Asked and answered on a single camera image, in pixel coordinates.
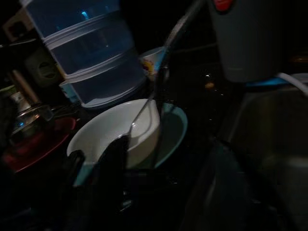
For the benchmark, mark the white wall socket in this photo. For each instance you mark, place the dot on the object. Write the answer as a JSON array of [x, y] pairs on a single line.
[[43, 68], [16, 29]]

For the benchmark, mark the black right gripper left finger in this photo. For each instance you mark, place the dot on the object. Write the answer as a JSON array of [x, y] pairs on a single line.
[[115, 154]]

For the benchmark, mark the white printed mug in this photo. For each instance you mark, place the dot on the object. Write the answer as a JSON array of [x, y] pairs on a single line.
[[150, 65]]

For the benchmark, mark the white ceramic bowl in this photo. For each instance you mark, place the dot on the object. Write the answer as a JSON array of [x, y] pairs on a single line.
[[101, 127]]

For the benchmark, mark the light blue plate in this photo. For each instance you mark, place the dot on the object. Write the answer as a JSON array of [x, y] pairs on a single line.
[[175, 130]]

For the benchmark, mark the small metal pot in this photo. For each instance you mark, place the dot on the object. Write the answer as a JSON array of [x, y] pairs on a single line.
[[31, 120]]

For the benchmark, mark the red plate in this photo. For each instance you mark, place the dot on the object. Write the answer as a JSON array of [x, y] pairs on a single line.
[[48, 146]]

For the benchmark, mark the grey thermos jug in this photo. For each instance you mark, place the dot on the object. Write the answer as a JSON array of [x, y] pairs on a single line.
[[247, 43]]

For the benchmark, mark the stacked blue white food container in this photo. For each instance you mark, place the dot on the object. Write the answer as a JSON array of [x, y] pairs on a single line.
[[96, 60]]

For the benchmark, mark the stainless steel sink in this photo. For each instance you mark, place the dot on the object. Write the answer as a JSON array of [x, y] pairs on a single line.
[[276, 144]]

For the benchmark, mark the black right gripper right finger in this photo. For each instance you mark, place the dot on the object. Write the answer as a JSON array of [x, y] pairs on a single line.
[[211, 192]]

